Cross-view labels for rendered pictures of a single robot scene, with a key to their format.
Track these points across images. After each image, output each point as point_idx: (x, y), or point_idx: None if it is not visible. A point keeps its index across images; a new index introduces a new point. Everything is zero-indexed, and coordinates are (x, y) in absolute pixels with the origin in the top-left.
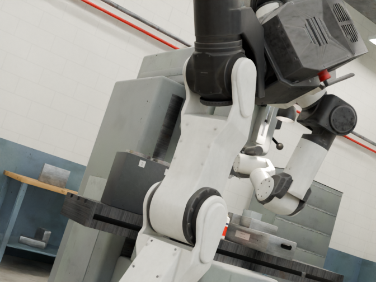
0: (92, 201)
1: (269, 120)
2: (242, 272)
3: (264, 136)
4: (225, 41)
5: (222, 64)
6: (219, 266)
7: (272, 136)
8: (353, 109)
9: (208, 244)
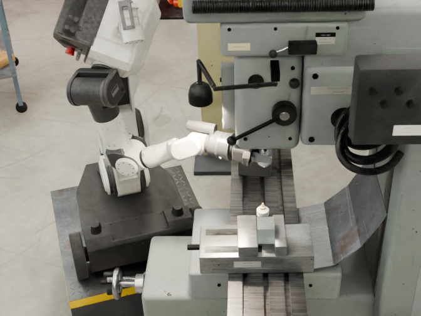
0: (234, 131)
1: (222, 100)
2: (192, 237)
3: (223, 119)
4: None
5: None
6: (194, 217)
7: (235, 125)
8: (67, 84)
9: (99, 142)
